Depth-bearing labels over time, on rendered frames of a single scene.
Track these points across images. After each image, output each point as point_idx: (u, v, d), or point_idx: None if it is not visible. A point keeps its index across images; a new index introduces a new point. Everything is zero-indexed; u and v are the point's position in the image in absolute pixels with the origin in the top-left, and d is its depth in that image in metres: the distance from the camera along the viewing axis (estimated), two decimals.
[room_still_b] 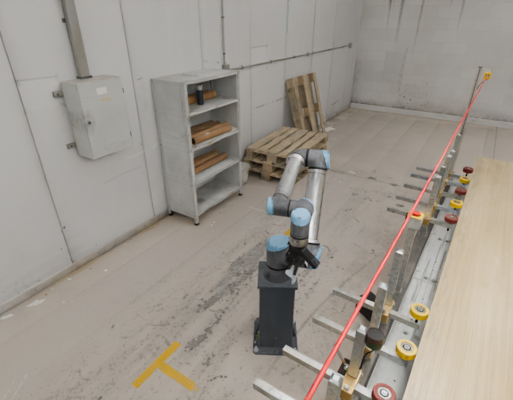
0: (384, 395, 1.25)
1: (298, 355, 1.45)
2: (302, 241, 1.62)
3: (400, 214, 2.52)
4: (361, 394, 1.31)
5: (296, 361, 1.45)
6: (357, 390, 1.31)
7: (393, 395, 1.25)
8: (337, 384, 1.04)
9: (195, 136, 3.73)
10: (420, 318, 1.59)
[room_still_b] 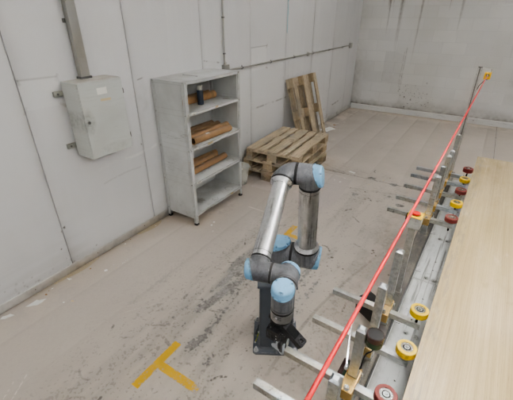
0: (386, 396, 1.25)
1: (300, 355, 1.45)
2: (285, 318, 1.36)
3: (400, 214, 2.52)
4: (363, 396, 1.31)
5: (298, 362, 1.44)
6: (359, 390, 1.31)
7: (395, 396, 1.24)
8: (337, 384, 1.04)
9: (195, 136, 3.73)
10: (420, 318, 1.59)
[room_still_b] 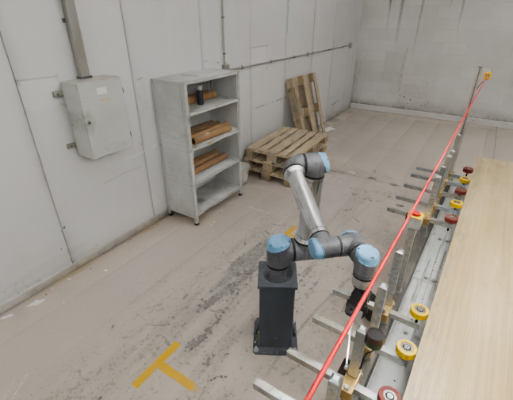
0: (390, 398, 1.24)
1: (303, 357, 1.44)
2: (353, 278, 1.43)
3: (400, 214, 2.52)
4: (366, 398, 1.30)
5: (301, 363, 1.44)
6: (363, 393, 1.30)
7: (399, 398, 1.24)
8: (337, 384, 1.04)
9: (195, 136, 3.73)
10: (420, 318, 1.59)
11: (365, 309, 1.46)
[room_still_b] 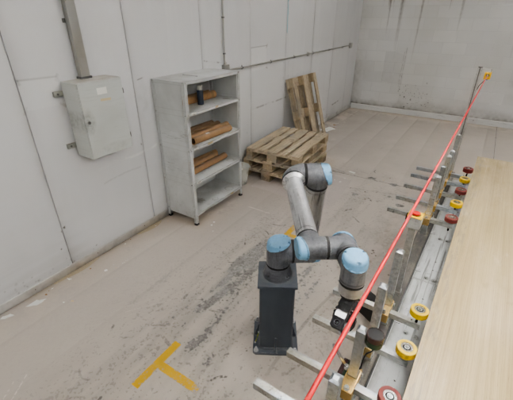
0: (390, 398, 1.24)
1: (303, 357, 1.44)
2: (339, 286, 1.26)
3: (400, 214, 2.52)
4: (366, 398, 1.30)
5: (301, 363, 1.44)
6: (363, 393, 1.30)
7: (399, 398, 1.24)
8: (337, 384, 1.04)
9: (195, 136, 3.73)
10: (420, 318, 1.59)
11: (354, 321, 1.29)
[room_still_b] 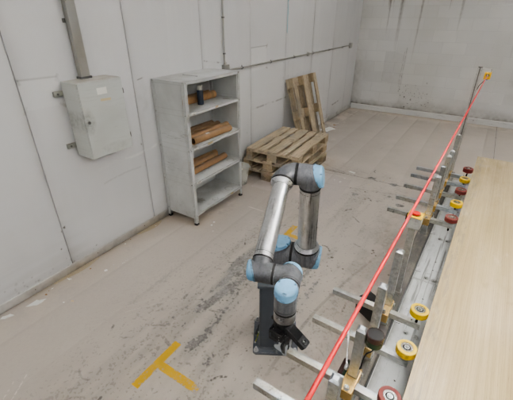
0: (390, 398, 1.24)
1: (303, 357, 1.44)
2: (288, 320, 1.35)
3: (400, 214, 2.52)
4: (366, 398, 1.30)
5: (301, 363, 1.44)
6: (363, 393, 1.30)
7: (399, 398, 1.24)
8: (337, 384, 1.04)
9: (195, 136, 3.73)
10: (420, 318, 1.59)
11: None
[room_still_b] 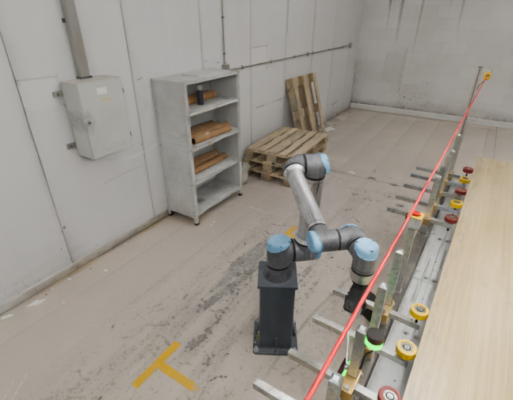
0: (390, 398, 1.24)
1: (304, 358, 1.44)
2: (352, 272, 1.38)
3: (400, 214, 2.52)
4: (368, 398, 1.30)
5: (302, 364, 1.44)
6: (364, 393, 1.30)
7: (399, 398, 1.24)
8: (337, 384, 1.04)
9: (195, 136, 3.73)
10: (420, 318, 1.59)
11: (365, 305, 1.42)
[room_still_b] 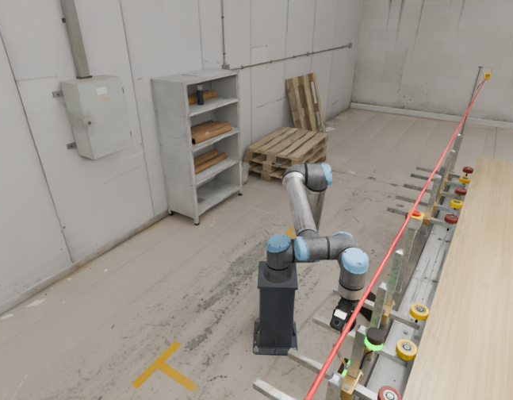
0: (390, 398, 1.24)
1: (304, 358, 1.44)
2: (339, 286, 1.26)
3: (400, 214, 2.52)
4: (368, 398, 1.30)
5: (302, 364, 1.44)
6: (364, 393, 1.30)
7: (399, 398, 1.24)
8: (337, 384, 1.04)
9: (195, 136, 3.73)
10: (420, 318, 1.59)
11: (354, 321, 1.29)
